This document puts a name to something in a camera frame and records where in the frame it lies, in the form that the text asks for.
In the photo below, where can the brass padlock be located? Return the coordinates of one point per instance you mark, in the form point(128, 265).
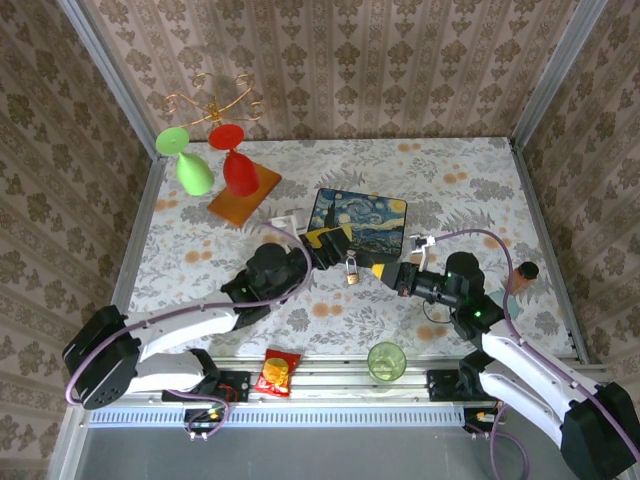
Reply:
point(353, 277)

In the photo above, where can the starry night painting tin box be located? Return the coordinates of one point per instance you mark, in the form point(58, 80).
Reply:
point(370, 220)

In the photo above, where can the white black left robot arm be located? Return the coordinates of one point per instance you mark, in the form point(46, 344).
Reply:
point(175, 320)

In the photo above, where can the pale blue flat piece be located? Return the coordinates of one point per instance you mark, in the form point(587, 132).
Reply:
point(495, 300)

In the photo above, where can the floral tablecloth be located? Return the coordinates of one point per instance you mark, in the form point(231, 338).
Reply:
point(350, 320)

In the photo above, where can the orange spice bottle black cap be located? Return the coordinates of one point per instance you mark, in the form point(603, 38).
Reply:
point(526, 272)

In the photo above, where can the amber rectangular board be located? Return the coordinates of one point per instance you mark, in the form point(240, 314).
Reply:
point(235, 207)

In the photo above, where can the green transparent cup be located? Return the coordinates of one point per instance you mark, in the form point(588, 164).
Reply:
point(386, 363)

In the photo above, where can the red snack packet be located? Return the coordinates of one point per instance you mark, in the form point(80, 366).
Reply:
point(277, 372)

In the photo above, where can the red plastic goblet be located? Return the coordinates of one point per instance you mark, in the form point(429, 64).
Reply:
point(240, 175)

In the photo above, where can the green plastic goblet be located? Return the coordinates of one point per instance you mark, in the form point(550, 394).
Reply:
point(195, 175)

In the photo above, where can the small controller board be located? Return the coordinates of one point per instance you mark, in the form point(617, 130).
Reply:
point(205, 420)
point(480, 420)

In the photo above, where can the aluminium side rail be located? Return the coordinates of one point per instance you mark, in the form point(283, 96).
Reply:
point(131, 255)
point(550, 250)

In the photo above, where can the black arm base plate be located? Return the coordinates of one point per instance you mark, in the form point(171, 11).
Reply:
point(235, 385)
point(437, 387)

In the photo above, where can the aluminium front rail frame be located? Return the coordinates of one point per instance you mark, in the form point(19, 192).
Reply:
point(340, 385)

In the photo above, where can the aluminium corner post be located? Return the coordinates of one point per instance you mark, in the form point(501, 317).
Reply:
point(114, 80)
point(554, 75)

